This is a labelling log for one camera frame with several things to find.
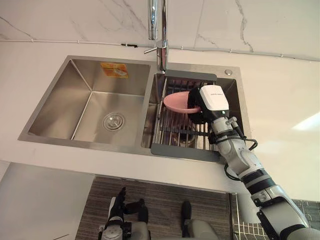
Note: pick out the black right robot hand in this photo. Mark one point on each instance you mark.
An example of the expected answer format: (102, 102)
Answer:
(214, 98)

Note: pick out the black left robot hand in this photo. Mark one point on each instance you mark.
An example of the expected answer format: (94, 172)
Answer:
(117, 207)

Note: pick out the pink cup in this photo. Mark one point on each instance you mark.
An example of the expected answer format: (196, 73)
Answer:
(176, 101)

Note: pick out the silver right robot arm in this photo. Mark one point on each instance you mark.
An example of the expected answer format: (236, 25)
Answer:
(247, 162)

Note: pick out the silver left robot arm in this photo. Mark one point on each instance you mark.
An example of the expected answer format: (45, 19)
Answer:
(113, 230)

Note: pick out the round chrome sink button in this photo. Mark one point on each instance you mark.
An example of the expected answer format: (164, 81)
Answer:
(228, 71)

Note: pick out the stainless steel double sink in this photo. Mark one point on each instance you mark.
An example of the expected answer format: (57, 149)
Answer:
(82, 105)

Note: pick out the chrome kitchen faucet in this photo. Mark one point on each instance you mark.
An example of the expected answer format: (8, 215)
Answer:
(162, 37)

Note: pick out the right robot leg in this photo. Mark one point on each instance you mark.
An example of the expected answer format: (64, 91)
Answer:
(197, 230)

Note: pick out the round steel drain strainer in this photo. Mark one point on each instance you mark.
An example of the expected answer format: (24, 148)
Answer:
(114, 121)

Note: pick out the orange sticker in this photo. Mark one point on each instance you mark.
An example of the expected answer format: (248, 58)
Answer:
(114, 70)

